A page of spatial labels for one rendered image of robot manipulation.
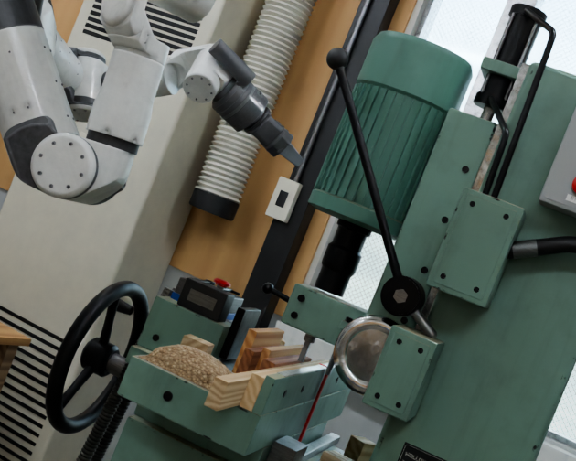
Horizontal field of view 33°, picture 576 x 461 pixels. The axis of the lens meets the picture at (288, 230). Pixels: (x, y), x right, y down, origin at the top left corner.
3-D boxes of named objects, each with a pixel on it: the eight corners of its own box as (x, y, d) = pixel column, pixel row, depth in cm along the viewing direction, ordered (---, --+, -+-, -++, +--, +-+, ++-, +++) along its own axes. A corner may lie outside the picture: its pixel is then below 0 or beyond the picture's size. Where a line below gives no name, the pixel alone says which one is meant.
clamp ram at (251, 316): (206, 341, 170) (225, 294, 170) (242, 358, 168) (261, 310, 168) (186, 342, 162) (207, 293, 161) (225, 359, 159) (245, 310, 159)
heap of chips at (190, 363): (163, 354, 146) (172, 331, 146) (243, 392, 142) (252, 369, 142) (137, 357, 137) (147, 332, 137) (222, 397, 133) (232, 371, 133)
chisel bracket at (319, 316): (287, 329, 164) (305, 284, 164) (361, 362, 160) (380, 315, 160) (274, 329, 157) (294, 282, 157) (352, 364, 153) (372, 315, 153)
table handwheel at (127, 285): (25, 359, 151) (48, 456, 171) (132, 412, 145) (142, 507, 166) (129, 244, 169) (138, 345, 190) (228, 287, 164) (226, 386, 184)
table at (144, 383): (207, 353, 197) (218, 326, 197) (340, 415, 188) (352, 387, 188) (59, 367, 139) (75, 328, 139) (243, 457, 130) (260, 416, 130)
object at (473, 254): (432, 285, 144) (469, 193, 144) (488, 309, 141) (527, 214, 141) (424, 284, 136) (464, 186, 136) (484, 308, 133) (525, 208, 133)
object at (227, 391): (315, 379, 181) (324, 359, 181) (325, 382, 181) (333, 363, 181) (203, 404, 124) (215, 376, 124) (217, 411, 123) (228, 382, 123)
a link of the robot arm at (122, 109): (156, 58, 113) (108, 214, 113) (176, 75, 123) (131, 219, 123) (74, 33, 114) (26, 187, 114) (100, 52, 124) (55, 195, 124)
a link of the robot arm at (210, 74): (214, 130, 184) (171, 89, 180) (229, 100, 192) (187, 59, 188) (254, 100, 177) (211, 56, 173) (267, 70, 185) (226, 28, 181)
